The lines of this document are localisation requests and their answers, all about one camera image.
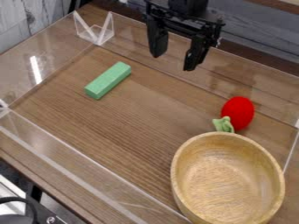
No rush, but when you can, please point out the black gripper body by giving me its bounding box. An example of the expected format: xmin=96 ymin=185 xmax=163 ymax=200
xmin=144 ymin=0 xmax=226 ymax=47

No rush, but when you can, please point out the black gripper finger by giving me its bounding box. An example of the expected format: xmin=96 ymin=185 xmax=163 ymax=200
xmin=183 ymin=34 xmax=211 ymax=71
xmin=146 ymin=17 xmax=168 ymax=58

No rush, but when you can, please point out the red plush radish toy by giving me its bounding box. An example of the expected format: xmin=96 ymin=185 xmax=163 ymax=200
xmin=213 ymin=96 xmax=255 ymax=133

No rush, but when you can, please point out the green rectangular block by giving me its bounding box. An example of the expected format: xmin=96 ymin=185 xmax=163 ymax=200
xmin=84 ymin=62 xmax=131 ymax=100

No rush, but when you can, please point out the wooden bowl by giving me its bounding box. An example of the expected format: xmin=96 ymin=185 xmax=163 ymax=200
xmin=171 ymin=132 xmax=286 ymax=224

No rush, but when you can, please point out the black metal clamp base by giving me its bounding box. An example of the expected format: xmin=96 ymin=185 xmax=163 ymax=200
xmin=24 ymin=201 xmax=79 ymax=224

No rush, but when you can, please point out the clear acrylic enclosure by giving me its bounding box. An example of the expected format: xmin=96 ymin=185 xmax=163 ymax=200
xmin=0 ymin=10 xmax=299 ymax=224

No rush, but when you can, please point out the black cable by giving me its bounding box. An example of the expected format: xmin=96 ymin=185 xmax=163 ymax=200
xmin=0 ymin=196 xmax=40 ymax=224

